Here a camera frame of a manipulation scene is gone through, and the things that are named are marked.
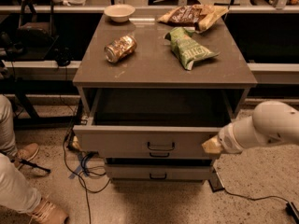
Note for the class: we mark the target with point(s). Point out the grey drawer cabinet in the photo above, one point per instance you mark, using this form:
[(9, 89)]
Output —
[(153, 66)]

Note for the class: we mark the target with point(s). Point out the tan shoe far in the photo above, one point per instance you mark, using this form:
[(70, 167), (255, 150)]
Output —
[(26, 153)]

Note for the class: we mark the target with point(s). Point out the brown chip bag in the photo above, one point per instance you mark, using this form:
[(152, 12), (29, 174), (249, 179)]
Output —
[(200, 17)]

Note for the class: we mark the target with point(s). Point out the tan shoe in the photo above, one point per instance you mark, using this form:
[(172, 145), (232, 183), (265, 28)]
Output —
[(48, 213), (26, 153)]

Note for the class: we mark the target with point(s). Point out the person's leg light trousers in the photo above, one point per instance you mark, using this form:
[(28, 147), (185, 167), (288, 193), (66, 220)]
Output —
[(15, 191)]

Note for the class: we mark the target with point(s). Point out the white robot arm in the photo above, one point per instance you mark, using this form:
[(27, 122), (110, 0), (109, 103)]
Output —
[(272, 123)]

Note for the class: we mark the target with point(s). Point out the gold soda can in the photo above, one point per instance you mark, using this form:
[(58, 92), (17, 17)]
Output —
[(120, 48)]

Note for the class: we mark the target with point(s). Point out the grey top drawer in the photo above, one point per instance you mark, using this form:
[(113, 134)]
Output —
[(154, 123)]

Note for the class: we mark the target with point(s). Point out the green chip bag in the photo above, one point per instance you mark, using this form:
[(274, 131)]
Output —
[(186, 49)]

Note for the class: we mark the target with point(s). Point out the grey drawer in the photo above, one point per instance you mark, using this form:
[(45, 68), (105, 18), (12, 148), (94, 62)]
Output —
[(154, 123), (151, 172)]

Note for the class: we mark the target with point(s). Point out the white ceramic bowl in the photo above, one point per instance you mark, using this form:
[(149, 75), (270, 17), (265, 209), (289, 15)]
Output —
[(120, 12)]

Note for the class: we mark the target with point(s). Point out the black stick on floor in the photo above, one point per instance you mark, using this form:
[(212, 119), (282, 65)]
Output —
[(34, 165)]

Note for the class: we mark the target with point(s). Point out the tan shoe near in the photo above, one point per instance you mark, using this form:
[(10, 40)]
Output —
[(48, 213)]

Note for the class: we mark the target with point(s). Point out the power strip beside cabinet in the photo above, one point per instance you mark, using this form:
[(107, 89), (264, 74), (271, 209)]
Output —
[(72, 142)]

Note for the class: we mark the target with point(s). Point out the grey bottom drawer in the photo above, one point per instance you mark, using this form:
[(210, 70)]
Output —
[(151, 172)]

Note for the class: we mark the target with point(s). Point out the black bag on shelf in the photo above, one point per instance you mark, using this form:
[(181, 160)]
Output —
[(32, 32)]

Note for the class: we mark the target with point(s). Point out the yellow-white gripper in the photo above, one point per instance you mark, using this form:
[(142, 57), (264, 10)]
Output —
[(226, 139)]

